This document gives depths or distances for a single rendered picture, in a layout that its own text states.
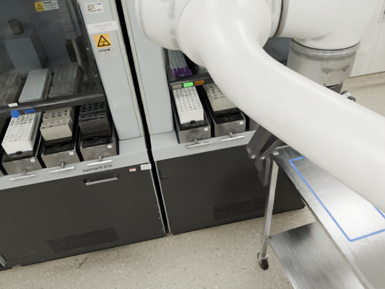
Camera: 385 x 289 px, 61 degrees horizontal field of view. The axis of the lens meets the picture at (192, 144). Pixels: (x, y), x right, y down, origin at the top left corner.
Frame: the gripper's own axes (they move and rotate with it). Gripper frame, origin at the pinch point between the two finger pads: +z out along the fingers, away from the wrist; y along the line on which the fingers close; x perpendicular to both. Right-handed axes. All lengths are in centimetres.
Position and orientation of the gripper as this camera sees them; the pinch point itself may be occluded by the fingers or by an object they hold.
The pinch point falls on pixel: (298, 170)
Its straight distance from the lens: 65.0
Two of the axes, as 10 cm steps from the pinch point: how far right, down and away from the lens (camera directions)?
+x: -1.9, -6.4, 7.4
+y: 9.8, -1.8, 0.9
